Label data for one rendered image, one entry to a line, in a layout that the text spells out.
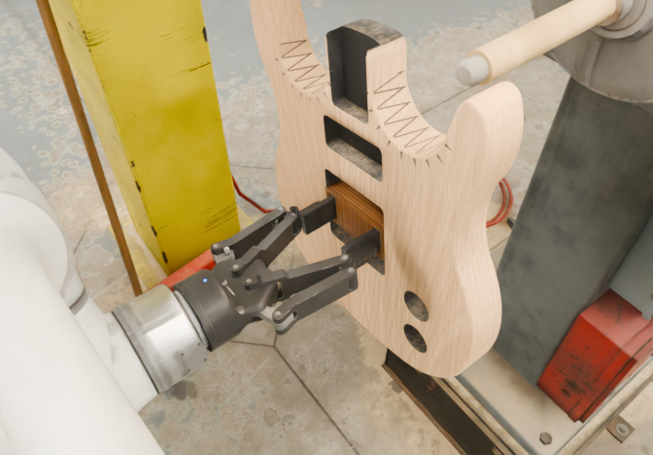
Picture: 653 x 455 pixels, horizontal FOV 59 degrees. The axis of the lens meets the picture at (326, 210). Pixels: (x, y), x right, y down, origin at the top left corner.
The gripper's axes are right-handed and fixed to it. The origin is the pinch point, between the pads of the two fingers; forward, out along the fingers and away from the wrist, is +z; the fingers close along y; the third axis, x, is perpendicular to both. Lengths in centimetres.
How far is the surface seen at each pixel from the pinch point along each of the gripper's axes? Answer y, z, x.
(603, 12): 9.9, 25.3, 18.9
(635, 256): 12, 50, -31
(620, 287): 11, 50, -39
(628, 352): 18, 45, -47
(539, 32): 9.3, 16.1, 19.7
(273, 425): -41, -2, -100
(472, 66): 8.8, 7.8, 19.3
